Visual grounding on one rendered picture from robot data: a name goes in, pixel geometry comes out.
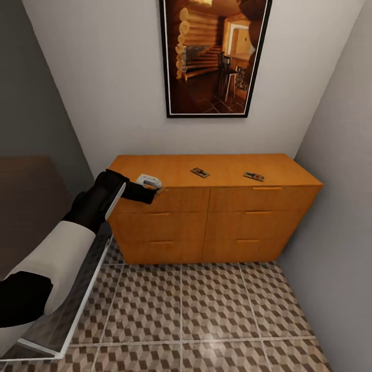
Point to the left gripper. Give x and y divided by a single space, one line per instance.
142 194

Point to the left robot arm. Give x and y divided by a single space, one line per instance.
41 282

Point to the picture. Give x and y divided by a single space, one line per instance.
211 55

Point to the shower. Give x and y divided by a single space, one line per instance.
73 327

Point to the cabinet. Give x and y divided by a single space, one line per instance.
223 218

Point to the mousetrap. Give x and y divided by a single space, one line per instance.
200 172
255 177
158 191

